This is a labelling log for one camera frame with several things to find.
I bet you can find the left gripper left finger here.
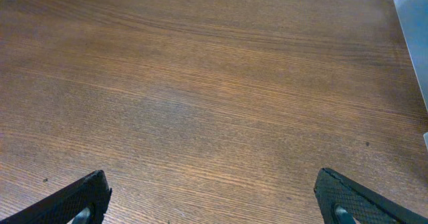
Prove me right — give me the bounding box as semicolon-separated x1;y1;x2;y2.
1;170;112;224

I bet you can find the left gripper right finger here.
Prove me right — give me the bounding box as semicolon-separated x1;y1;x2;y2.
314;168;427;224

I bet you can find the clear plastic storage bin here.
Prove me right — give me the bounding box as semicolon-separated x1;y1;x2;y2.
379;0;428;151

